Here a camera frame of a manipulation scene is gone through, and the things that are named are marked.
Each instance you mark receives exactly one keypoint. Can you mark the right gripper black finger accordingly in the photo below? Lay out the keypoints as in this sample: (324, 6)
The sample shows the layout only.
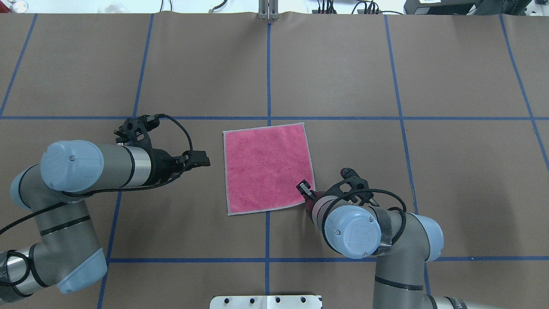
(304, 189)

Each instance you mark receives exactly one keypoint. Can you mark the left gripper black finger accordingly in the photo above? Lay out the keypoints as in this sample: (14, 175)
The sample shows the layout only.
(195, 159)

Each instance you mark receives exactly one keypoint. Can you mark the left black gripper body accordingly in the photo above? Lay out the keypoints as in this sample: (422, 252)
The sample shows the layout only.
(162, 165)

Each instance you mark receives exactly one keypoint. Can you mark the pink square towel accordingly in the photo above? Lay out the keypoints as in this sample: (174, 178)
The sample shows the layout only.
(263, 166)

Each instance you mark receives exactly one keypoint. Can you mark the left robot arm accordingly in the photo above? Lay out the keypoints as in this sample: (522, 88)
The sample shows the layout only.
(70, 255)

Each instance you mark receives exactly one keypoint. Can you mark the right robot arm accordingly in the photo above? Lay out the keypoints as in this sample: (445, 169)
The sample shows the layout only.
(357, 222)

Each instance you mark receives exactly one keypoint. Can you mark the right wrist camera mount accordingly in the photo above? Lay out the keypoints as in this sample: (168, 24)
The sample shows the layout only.
(352, 182)

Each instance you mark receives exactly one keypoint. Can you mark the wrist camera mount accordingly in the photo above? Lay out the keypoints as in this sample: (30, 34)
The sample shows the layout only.
(135, 131)
(352, 182)

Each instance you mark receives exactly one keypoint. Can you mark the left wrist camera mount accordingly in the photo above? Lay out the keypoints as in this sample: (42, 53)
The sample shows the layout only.
(135, 131)

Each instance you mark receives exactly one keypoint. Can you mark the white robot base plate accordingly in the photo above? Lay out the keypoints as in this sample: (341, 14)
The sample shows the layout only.
(267, 302)

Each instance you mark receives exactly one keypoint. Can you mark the aluminium frame post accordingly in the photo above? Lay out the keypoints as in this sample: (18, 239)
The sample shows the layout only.
(268, 10)

